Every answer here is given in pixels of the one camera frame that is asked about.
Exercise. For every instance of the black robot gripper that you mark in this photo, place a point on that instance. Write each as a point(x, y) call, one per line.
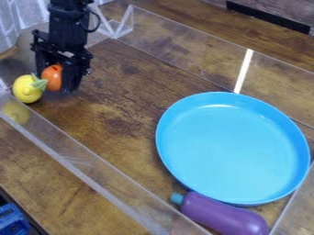
point(67, 37)

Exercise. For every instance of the orange toy carrot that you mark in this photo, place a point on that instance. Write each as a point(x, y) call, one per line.
point(49, 79)

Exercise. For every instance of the yellow toy lemon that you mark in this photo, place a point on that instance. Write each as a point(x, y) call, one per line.
point(24, 91)

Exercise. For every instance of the white curtain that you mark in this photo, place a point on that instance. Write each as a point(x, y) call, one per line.
point(20, 14)

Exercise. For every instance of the black baseboard strip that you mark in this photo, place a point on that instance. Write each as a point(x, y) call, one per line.
point(281, 21)

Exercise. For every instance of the blue plastic plate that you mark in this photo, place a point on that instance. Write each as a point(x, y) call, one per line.
point(233, 148)

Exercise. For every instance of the blue plastic crate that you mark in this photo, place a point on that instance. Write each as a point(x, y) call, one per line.
point(13, 223)

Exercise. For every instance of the purple toy eggplant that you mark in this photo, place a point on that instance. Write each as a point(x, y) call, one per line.
point(226, 219)

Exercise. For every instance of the clear acrylic enclosure wall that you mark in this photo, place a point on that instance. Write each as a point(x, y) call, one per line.
point(78, 159)

